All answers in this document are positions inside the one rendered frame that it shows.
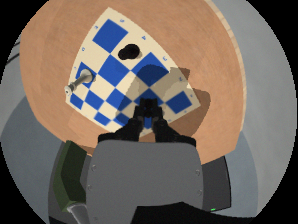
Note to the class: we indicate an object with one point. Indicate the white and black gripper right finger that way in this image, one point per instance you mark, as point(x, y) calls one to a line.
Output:
point(165, 133)

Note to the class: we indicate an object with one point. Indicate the blue and white chessboard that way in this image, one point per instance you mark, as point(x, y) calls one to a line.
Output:
point(110, 98)

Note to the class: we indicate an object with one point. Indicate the black pawn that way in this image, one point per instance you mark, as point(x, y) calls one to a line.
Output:
point(148, 106)

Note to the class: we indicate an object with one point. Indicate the black bishop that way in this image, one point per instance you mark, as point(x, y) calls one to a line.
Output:
point(130, 51)

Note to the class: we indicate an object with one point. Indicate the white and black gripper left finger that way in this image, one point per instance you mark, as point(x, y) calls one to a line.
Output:
point(129, 131)

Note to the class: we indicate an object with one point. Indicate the white queen chess piece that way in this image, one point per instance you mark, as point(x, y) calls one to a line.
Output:
point(85, 76)

